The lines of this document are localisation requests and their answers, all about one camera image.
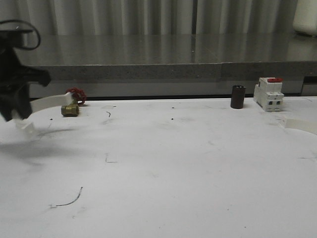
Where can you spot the white container on counter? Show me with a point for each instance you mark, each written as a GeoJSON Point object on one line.
{"type": "Point", "coordinates": [305, 18]}

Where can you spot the white half-ring pipe clamp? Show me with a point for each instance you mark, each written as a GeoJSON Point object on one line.
{"type": "Point", "coordinates": [26, 126]}
{"type": "Point", "coordinates": [307, 126]}

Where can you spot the grey stone counter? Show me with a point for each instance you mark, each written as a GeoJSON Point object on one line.
{"type": "Point", "coordinates": [157, 66]}

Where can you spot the white circuit breaker red switch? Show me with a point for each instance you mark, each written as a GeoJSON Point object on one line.
{"type": "Point", "coordinates": [268, 95]}

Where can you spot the dark brown cylinder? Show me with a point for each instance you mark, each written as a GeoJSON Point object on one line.
{"type": "Point", "coordinates": [237, 96]}

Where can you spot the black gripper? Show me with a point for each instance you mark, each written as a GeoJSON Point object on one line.
{"type": "Point", "coordinates": [14, 76]}

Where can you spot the brass valve red handwheel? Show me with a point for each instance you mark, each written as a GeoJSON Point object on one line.
{"type": "Point", "coordinates": [78, 99]}

